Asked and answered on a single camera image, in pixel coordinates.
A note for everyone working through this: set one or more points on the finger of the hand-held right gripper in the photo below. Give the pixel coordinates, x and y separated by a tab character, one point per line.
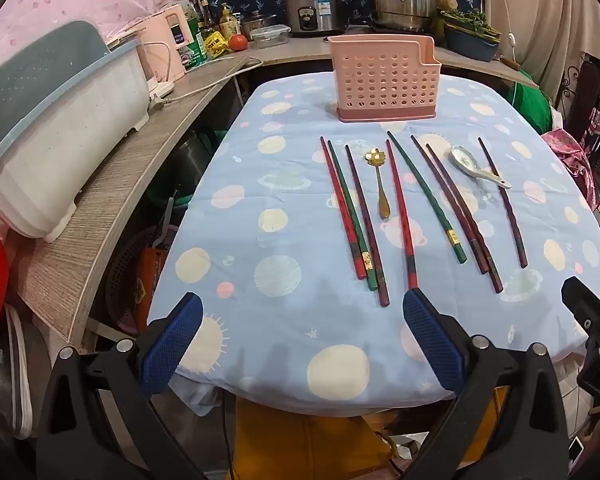
587	302

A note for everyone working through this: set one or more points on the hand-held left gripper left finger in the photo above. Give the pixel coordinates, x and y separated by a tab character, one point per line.
172	340

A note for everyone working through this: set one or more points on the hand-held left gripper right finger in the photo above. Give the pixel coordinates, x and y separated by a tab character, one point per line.
432	340

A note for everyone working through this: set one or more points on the dark red chopstick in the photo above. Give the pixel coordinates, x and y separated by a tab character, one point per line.
446	200
464	220
365	220
504	210

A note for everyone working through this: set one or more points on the gold flower spoon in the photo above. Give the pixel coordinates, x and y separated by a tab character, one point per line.
382	205

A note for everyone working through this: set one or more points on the green chopstick gold band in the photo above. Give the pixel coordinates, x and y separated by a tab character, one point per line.
425	195
348	205

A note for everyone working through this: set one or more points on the white ceramic soup spoon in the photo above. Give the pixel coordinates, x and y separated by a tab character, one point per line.
464	156

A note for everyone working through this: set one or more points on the pink perforated utensil basket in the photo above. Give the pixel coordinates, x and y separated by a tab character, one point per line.
380	80

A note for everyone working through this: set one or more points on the white phone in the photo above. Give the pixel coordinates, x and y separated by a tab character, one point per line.
576	451

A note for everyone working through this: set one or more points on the round brown plastic basket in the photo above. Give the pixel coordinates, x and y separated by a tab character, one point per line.
125	285

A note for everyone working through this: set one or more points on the pink patterned cloth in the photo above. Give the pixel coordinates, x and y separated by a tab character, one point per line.
570	160

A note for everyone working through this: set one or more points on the grey wooden counter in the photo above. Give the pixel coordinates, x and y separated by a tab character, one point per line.
120	185

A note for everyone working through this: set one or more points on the blue planet print tablecloth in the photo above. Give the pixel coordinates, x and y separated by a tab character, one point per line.
280	210

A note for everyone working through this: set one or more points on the metal pot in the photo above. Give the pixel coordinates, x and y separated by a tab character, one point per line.
192	152

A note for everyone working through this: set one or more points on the dark wooden chair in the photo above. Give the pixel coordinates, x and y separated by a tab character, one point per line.
585	100

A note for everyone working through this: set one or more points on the green cloth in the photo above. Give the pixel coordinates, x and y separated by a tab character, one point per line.
532	105

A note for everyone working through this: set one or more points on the white dish drainer blue lid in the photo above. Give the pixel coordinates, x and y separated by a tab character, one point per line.
55	135

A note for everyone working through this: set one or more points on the white power strip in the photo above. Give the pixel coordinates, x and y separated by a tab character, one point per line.
161	91

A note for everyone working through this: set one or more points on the blue basin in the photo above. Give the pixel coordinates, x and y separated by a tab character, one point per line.
472	47

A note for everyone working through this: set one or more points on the pink electric kettle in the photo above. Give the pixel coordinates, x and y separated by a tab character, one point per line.
165	45

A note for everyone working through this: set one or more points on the beige curtain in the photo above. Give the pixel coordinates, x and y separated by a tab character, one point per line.
545	10

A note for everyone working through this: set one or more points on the yellow packet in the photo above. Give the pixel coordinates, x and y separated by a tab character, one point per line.
216	45

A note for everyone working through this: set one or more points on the red tomato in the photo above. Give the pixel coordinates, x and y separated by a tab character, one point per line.
238	42

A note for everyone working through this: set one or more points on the green leafy vegetables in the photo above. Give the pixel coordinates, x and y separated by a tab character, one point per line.
470	20

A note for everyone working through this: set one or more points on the clear lidded food container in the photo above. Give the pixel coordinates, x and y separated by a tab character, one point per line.
270	34

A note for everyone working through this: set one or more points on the yellow cap bottle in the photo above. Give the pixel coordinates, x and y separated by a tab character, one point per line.
228	22

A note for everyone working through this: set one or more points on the dark sauce bottle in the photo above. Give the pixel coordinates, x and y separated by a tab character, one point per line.
207	17

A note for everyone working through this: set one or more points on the small lidded steel pot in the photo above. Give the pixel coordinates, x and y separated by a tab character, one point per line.
257	22

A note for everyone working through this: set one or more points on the brown potato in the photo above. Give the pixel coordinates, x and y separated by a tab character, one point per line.
446	1

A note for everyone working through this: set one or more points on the silver rice cooker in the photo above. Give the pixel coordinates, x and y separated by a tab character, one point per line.
315	10

